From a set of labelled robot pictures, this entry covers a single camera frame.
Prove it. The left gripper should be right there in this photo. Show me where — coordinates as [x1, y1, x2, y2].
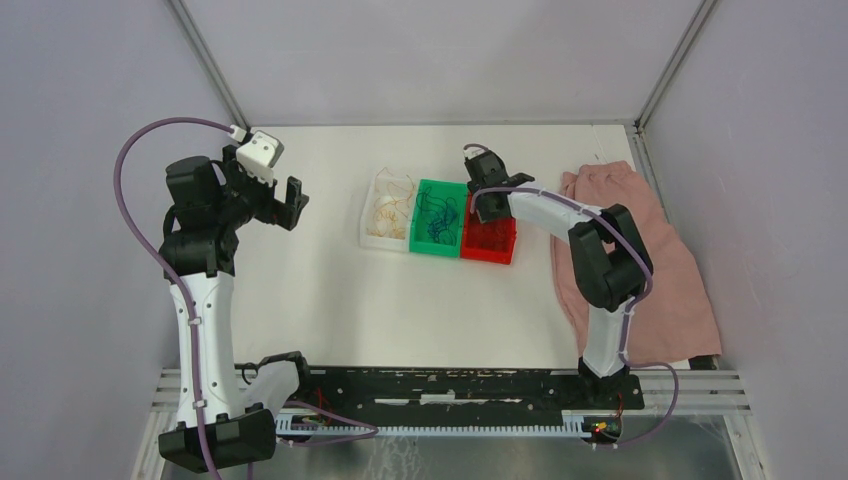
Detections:
[213, 145, 308, 230]

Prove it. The dark thin cable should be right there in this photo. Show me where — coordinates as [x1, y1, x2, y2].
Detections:
[415, 185, 465, 246]

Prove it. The yellow cable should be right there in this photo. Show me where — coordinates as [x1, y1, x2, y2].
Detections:
[367, 168, 419, 240]

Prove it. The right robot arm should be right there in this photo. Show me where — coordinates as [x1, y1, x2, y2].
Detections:
[463, 143, 653, 408]

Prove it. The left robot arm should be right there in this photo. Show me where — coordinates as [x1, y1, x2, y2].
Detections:
[158, 156, 315, 473]

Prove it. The red plastic bin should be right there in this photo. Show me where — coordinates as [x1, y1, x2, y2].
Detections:
[459, 196, 517, 265]

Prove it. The green plastic bin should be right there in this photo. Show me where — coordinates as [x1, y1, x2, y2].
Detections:
[409, 179, 468, 258]

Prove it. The clear plastic bin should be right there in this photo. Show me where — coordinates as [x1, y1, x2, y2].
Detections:
[359, 168, 419, 253]

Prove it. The pink cloth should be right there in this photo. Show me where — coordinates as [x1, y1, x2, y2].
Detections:
[560, 161, 722, 363]

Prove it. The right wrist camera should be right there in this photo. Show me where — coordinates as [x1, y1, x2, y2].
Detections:
[462, 143, 491, 166]

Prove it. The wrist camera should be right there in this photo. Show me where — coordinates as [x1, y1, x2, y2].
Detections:
[236, 130, 284, 186]
[462, 143, 491, 166]

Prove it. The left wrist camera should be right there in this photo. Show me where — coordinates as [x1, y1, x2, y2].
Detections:
[236, 130, 284, 186]

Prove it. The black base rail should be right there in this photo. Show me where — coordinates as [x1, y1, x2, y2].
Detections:
[293, 366, 645, 428]

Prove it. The white cable duct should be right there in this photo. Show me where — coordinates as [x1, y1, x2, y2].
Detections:
[275, 409, 591, 439]

